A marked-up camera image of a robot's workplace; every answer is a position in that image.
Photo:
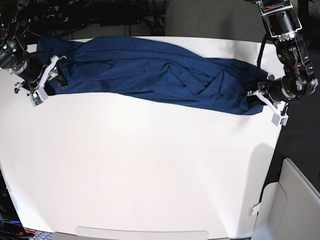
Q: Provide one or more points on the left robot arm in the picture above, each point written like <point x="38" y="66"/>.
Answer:
<point x="283" y="27"/>

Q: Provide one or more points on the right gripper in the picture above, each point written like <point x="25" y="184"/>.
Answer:
<point x="31" y="71"/>

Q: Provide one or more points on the blue long-sleeve T-shirt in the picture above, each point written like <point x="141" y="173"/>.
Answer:
<point x="152" y="70"/>

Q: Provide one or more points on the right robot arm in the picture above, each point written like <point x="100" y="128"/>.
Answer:
<point x="14" y="55"/>

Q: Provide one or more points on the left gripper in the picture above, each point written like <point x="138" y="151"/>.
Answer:
<point x="275" y="91"/>

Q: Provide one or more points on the white paper tag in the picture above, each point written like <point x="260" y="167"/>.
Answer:
<point x="254" y="210"/>

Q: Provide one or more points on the red black tool bottom-left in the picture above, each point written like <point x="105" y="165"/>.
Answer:
<point x="27" y="233"/>

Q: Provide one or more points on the white plastic bin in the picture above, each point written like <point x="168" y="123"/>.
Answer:
<point x="289" y="208"/>

